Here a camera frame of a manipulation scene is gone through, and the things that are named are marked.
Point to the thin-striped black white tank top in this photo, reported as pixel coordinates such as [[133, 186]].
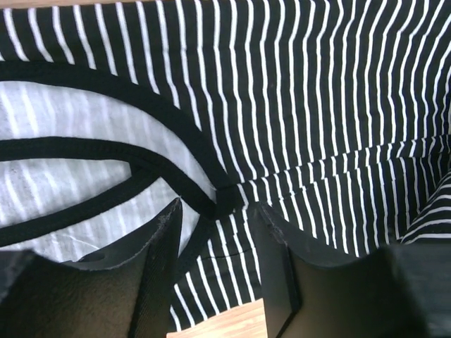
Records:
[[335, 113]]

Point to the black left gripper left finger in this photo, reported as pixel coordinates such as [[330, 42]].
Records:
[[121, 290]]

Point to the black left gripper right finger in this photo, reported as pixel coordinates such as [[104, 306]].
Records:
[[311, 289]]

